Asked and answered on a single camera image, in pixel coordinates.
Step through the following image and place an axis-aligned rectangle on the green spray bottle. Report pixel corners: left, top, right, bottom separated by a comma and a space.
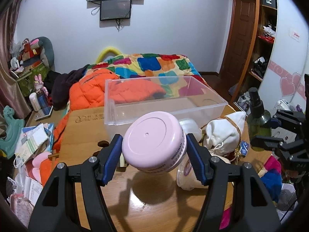
247, 87, 271, 151

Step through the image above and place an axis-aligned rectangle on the white drawstring cloth bag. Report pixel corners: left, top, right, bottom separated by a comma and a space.
202, 112, 246, 156

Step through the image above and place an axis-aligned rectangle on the white suitcase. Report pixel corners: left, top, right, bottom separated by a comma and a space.
274, 99, 296, 111

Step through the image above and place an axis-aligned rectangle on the small blue packet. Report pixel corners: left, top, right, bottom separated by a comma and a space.
239, 140, 250, 157

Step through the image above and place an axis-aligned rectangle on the stack of papers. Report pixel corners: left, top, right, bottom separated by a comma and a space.
15, 123, 54, 163

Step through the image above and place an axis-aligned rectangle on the beige cream jar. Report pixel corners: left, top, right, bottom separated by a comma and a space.
176, 155, 208, 191

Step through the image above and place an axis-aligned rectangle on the green dinosaur plush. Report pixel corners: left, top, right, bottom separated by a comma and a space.
1, 105, 25, 159

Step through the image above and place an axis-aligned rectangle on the brown wooden door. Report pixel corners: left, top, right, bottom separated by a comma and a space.
219, 0, 256, 86

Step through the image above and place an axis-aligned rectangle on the clear plastic lid container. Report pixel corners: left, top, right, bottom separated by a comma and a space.
179, 118, 203, 141

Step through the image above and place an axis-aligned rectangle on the clear plastic storage bin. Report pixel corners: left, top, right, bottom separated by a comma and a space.
104, 76, 228, 137

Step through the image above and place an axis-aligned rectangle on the white cylinder cup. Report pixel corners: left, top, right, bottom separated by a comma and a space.
29, 92, 41, 112

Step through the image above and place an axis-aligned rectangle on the colourful patchwork quilt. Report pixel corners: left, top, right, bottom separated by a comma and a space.
85, 53, 208, 96

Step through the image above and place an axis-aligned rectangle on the dark purple garment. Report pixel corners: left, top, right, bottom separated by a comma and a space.
44, 65, 88, 111

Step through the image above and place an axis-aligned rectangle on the pink rabbit toy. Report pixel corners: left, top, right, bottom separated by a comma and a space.
34, 74, 48, 96

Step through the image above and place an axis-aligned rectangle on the orange puffer jacket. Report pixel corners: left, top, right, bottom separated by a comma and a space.
53, 68, 166, 152

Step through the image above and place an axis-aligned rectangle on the grey stuffed cushion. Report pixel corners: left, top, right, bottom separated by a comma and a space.
37, 37, 54, 68

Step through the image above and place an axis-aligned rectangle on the yellow curved tube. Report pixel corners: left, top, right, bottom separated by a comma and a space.
95, 46, 122, 64

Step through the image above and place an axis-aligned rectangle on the small wall monitor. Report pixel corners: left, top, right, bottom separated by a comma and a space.
99, 0, 132, 21

